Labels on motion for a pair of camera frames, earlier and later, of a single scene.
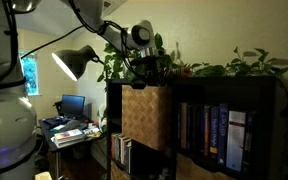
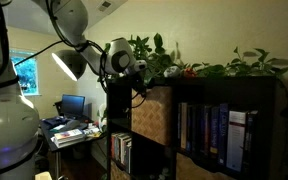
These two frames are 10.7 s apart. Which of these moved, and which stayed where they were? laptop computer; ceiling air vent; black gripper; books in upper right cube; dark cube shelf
Moved: black gripper
Stayed: dark cube shelf; ceiling air vent; books in upper right cube; laptop computer
